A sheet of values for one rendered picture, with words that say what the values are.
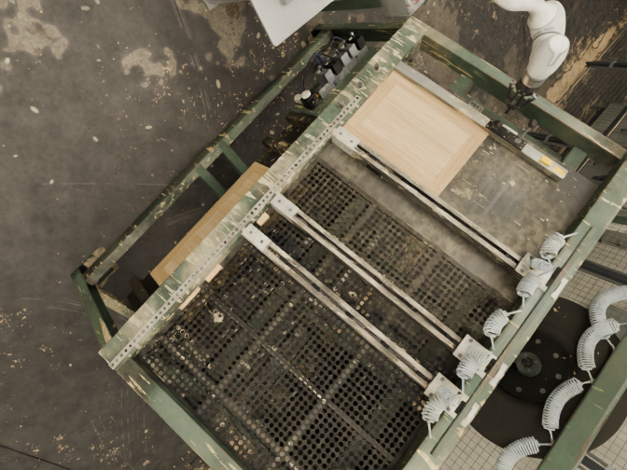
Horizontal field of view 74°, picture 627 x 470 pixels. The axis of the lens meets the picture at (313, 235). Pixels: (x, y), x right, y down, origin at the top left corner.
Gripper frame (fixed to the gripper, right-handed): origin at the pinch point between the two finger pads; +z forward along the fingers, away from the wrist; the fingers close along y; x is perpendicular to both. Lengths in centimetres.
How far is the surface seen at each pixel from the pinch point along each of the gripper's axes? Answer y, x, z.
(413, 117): 33.2, 22.6, 14.0
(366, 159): 36, 57, 9
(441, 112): 24.5, 11.8, 13.7
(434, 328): -32, 99, 8
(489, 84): 15.7, -17.0, 15.6
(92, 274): 118, 186, 50
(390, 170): 25, 53, 11
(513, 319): -54, 76, 6
